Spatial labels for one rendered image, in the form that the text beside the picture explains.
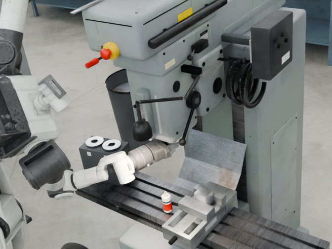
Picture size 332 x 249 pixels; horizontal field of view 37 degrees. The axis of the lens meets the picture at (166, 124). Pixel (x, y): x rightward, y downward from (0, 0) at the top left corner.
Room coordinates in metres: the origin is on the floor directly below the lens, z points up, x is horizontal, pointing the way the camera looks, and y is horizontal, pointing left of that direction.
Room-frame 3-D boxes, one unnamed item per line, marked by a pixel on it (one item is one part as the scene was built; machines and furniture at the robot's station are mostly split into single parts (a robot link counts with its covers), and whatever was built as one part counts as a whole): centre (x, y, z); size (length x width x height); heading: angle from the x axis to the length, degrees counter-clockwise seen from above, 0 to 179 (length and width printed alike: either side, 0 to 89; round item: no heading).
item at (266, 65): (1.76, -0.45, 1.62); 0.20 x 0.09 x 0.21; 139
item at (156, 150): (1.70, 0.08, 1.24); 0.13 x 0.12 x 0.10; 31
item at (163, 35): (1.68, -0.13, 1.79); 0.45 x 0.04 x 0.04; 139
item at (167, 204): (1.72, 0.04, 0.96); 0.04 x 0.04 x 0.11
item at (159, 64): (1.78, -0.03, 1.68); 0.34 x 0.24 x 0.10; 139
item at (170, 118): (1.75, 0.00, 1.47); 0.21 x 0.19 x 0.32; 49
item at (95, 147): (2.05, 0.32, 1.00); 0.22 x 0.12 x 0.20; 59
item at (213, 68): (1.89, -0.13, 1.47); 0.24 x 0.19 x 0.26; 49
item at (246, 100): (1.82, -0.33, 1.45); 0.18 x 0.16 x 0.21; 139
